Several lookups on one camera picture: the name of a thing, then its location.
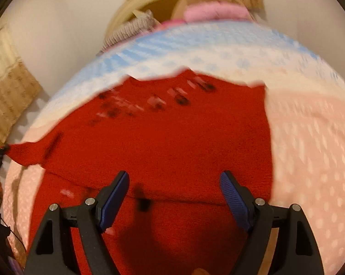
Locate dotted pastel bed sheet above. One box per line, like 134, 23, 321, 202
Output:
2, 20, 345, 275

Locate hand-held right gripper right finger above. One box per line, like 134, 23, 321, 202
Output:
220, 170, 325, 275

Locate red knitted sweater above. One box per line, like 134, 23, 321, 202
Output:
8, 68, 276, 275

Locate pink pillow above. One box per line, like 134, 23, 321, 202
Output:
158, 1, 252, 30

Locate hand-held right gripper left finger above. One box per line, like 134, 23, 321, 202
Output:
24, 170, 130, 275

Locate cream wooden headboard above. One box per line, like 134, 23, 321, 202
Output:
105, 0, 190, 42

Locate grey striped pillow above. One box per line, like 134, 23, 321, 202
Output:
96, 13, 162, 56

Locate thin black cable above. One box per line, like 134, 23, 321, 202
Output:
0, 217, 27, 254

